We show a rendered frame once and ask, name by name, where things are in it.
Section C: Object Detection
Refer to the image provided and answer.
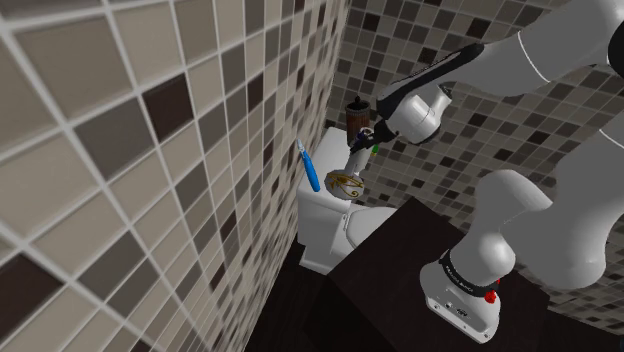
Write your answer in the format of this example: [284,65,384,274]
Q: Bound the brown canister with black lid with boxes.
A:
[345,95,372,148]

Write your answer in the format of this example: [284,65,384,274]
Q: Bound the white vase with gold pattern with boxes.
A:
[324,144,376,200]

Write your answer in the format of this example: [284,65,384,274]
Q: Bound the blue toothbrush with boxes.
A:
[296,138,322,193]

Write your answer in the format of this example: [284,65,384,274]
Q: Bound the white toilet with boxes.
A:
[296,126,399,276]

